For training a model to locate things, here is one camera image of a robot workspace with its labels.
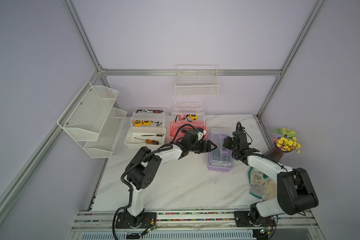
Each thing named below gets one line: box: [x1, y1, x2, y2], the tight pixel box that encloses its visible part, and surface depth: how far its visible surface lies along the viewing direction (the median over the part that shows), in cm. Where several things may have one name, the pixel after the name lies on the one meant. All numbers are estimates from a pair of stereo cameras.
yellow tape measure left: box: [133, 120, 143, 127], surface depth 106 cm
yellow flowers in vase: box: [263, 128, 302, 162], surface depth 78 cm
